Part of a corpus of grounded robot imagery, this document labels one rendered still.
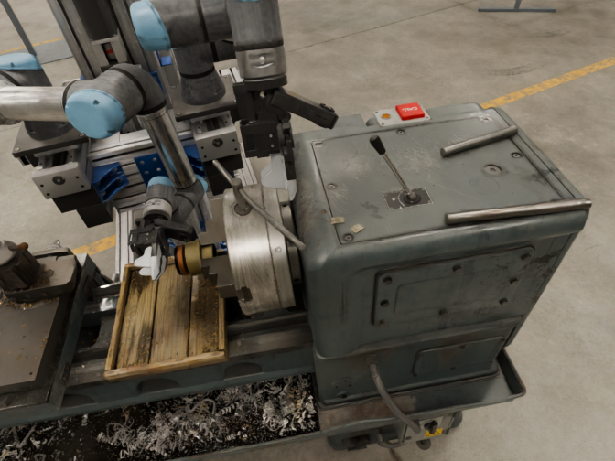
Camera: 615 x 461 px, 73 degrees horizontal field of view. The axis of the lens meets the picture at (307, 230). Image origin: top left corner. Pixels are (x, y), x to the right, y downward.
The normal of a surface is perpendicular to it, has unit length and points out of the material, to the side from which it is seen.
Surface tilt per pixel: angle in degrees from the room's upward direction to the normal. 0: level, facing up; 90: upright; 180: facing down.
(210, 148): 90
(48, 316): 0
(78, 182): 90
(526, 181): 0
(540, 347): 0
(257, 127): 71
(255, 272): 61
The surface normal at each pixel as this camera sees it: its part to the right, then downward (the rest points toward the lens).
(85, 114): -0.19, 0.72
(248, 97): 0.12, 0.45
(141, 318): -0.07, -0.68
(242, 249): 0.05, -0.05
